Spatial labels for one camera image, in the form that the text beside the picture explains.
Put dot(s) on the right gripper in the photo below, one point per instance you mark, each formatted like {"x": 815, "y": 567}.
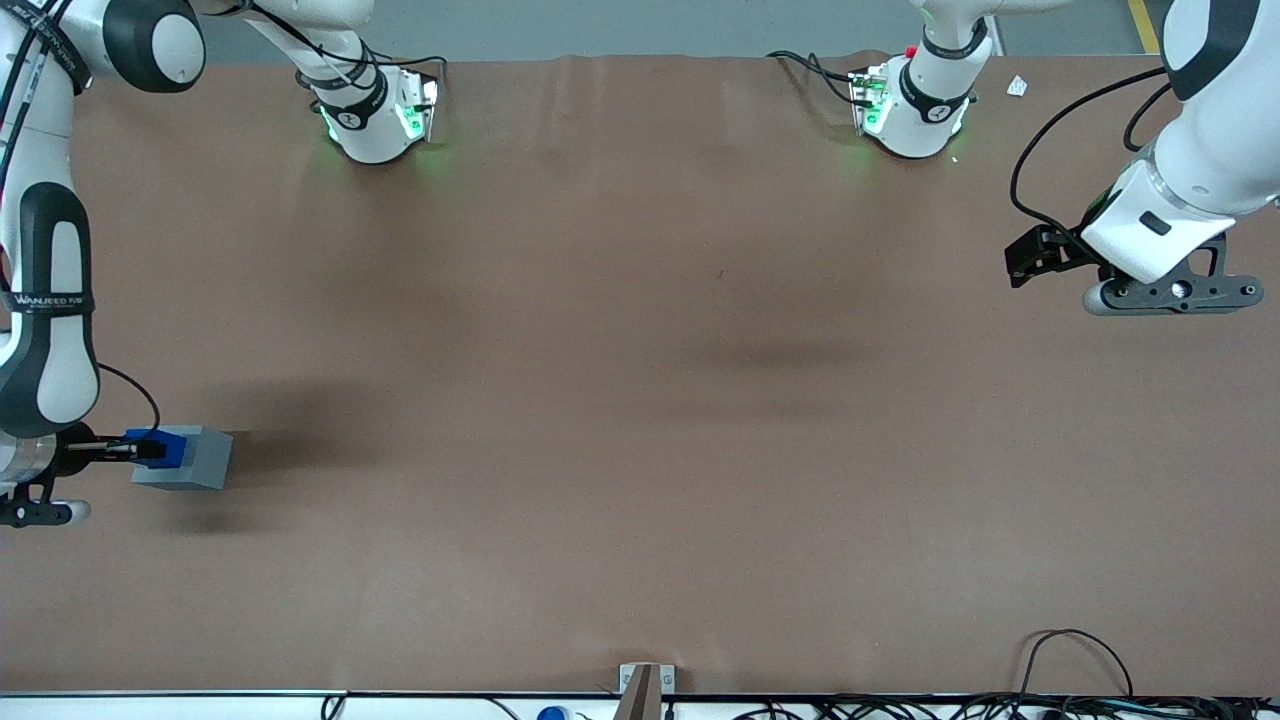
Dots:
{"x": 80, "y": 449}

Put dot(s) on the gray square base block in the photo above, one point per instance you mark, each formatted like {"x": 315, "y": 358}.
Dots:
{"x": 208, "y": 462}

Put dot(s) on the small blue round object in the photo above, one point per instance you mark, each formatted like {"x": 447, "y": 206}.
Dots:
{"x": 551, "y": 714}

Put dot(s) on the white paper scrap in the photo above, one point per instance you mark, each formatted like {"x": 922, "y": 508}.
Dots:
{"x": 1017, "y": 87}

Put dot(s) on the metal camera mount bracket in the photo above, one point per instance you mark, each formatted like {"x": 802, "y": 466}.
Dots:
{"x": 645, "y": 690}

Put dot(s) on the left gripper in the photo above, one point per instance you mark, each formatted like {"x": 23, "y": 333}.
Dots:
{"x": 1068, "y": 252}

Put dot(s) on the brown table cover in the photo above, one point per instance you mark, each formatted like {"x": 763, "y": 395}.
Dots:
{"x": 640, "y": 500}

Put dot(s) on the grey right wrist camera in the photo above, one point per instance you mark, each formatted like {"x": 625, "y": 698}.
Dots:
{"x": 45, "y": 512}

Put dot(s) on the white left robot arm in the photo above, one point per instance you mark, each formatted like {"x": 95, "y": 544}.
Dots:
{"x": 1222, "y": 140}

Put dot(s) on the blue plastic part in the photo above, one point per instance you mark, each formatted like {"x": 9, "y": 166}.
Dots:
{"x": 175, "y": 448}

